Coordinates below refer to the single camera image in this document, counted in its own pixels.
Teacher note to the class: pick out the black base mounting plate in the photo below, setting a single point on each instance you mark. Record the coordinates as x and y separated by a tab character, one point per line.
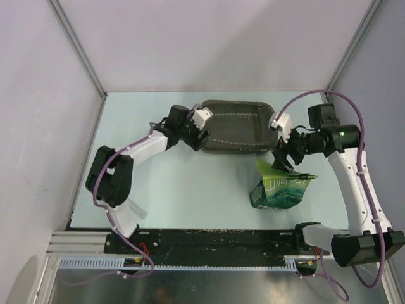
159	241

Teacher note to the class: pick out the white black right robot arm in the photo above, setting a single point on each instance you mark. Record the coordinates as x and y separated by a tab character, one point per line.
369	237

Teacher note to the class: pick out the green litter bag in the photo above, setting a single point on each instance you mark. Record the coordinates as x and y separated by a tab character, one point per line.
274	191

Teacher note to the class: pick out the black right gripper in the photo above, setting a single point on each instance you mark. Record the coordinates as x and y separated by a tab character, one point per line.
281	151

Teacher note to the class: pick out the white slotted cable duct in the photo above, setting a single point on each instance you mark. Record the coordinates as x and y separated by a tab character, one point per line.
127	263

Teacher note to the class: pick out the clear plastic scoop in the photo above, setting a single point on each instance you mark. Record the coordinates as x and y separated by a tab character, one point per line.
138	210

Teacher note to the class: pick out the black bag clip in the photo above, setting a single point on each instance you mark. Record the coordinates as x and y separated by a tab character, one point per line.
301	176

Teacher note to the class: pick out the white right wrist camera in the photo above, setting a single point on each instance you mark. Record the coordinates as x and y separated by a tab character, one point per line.
281	122

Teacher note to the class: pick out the aluminium frame rail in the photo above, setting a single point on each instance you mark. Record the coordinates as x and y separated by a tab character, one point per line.
77	243

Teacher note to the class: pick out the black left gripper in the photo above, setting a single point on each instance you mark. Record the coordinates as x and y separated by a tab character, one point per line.
195	142

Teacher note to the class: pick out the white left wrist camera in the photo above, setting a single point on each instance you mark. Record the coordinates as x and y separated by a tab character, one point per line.
201	116

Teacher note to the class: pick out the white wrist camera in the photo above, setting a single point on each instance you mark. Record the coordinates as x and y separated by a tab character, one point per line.
201	116
281	122

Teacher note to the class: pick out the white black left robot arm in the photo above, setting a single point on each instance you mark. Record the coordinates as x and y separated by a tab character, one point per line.
110	176

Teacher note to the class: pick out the dark grey litter box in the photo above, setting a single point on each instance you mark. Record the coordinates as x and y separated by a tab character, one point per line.
239	127

